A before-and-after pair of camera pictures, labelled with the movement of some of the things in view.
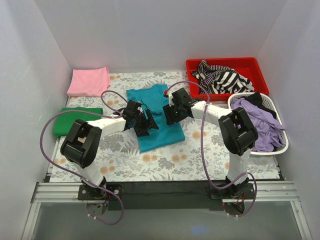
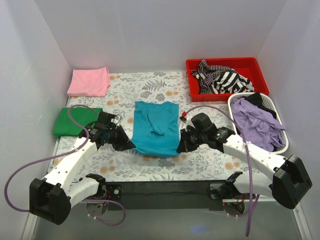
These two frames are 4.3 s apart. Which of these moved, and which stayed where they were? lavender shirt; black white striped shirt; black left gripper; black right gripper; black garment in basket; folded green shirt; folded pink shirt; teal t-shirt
Moved: teal t-shirt; black left gripper; black right gripper
Stayed: folded green shirt; lavender shirt; folded pink shirt; black garment in basket; black white striped shirt
